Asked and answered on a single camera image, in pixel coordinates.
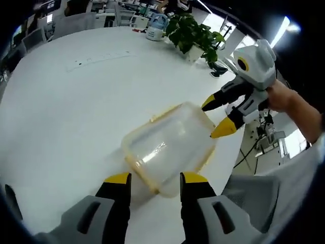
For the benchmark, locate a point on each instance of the person's right hand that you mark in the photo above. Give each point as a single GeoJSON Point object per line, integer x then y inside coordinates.
{"type": "Point", "coordinates": [279, 97]}

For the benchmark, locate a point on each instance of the white equipment stand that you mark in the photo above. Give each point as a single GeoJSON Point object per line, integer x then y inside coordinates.
{"type": "Point", "coordinates": [273, 137]}

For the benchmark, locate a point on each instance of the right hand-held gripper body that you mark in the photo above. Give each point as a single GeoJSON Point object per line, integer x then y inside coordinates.
{"type": "Point", "coordinates": [256, 66]}

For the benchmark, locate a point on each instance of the clear container with yellow buckles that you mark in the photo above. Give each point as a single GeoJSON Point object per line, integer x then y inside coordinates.
{"type": "Point", "coordinates": [167, 150]}

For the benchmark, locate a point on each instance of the person's white shirt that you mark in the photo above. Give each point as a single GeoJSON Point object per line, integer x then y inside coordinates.
{"type": "Point", "coordinates": [297, 183]}

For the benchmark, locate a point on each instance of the black desk object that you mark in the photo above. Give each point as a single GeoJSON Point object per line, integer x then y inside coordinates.
{"type": "Point", "coordinates": [218, 71]}

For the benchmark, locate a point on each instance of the white power strip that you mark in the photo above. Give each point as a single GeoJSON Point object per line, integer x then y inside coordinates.
{"type": "Point", "coordinates": [99, 61]}

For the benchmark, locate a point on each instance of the green leafy plant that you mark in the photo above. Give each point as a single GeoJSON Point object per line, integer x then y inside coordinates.
{"type": "Point", "coordinates": [190, 30]}

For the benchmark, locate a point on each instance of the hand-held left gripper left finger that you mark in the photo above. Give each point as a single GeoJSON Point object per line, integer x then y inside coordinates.
{"type": "Point", "coordinates": [94, 216]}

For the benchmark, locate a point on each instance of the grey mesh office chair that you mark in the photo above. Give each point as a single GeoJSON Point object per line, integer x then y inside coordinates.
{"type": "Point", "coordinates": [243, 200]}

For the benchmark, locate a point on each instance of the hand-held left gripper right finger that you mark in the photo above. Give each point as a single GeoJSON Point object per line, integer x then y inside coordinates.
{"type": "Point", "coordinates": [215, 216]}

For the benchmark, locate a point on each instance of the white office chair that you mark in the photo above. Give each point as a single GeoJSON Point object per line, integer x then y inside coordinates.
{"type": "Point", "coordinates": [34, 39]}
{"type": "Point", "coordinates": [75, 25]}
{"type": "Point", "coordinates": [124, 14]}

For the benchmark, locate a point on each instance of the white plant pot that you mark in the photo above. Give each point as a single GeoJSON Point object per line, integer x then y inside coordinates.
{"type": "Point", "coordinates": [194, 53]}

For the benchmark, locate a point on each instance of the white and blue kettle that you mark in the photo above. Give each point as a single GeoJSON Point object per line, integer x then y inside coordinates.
{"type": "Point", "coordinates": [156, 29]}

